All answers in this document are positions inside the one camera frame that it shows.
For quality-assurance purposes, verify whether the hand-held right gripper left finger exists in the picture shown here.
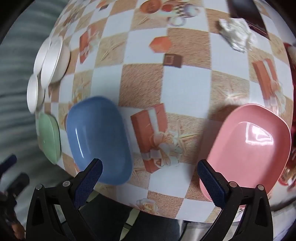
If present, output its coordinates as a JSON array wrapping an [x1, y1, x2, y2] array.
[[26, 158, 103, 241]]

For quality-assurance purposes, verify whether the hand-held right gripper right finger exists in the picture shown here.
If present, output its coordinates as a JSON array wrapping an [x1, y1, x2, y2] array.
[[197, 159, 274, 241]]

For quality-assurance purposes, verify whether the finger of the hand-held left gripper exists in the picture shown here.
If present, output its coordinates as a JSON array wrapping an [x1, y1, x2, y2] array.
[[0, 155, 18, 179], [6, 173, 30, 197]]

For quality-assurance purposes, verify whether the blue plate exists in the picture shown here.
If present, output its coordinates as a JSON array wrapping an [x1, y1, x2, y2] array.
[[66, 95, 133, 186]]

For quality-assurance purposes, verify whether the pink plate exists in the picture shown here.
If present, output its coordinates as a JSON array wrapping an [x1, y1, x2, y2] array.
[[199, 103, 292, 202]]

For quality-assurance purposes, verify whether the green plate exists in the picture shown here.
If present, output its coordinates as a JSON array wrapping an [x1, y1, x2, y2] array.
[[35, 111, 62, 165]]

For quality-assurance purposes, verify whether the white bowl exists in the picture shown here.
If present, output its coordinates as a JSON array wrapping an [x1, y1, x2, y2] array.
[[26, 74, 46, 114], [33, 37, 52, 76], [40, 36, 71, 89]]

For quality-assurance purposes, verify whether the checkered printed tablecloth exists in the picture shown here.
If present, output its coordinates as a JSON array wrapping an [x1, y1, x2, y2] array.
[[35, 0, 295, 220]]

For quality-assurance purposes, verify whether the grey-green curtain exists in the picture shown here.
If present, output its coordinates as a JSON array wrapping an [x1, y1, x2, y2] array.
[[0, 7, 70, 232]]

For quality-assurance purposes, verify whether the crumpled white tissue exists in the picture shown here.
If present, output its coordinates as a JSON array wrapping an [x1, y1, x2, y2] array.
[[218, 17, 258, 53]]

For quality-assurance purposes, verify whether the black phone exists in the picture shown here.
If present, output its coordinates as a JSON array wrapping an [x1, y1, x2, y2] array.
[[228, 0, 270, 35]]

